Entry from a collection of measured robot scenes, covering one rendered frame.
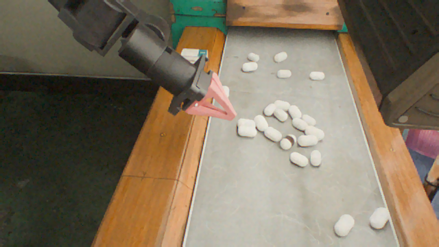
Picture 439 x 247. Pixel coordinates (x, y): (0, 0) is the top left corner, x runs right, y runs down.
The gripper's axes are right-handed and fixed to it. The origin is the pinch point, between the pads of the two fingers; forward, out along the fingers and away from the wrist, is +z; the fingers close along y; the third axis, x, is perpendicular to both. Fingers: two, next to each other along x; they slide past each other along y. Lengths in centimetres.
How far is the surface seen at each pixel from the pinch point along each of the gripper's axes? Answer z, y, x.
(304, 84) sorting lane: 16.8, 25.7, -2.4
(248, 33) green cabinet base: 5, 52, 6
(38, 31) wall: -58, 121, 104
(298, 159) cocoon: 14.1, -1.1, -1.7
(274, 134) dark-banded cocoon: 10.6, 4.8, 0.6
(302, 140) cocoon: 14.6, 3.9, -2.5
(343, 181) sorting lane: 20.8, -3.7, -5.1
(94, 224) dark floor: 10, 35, 99
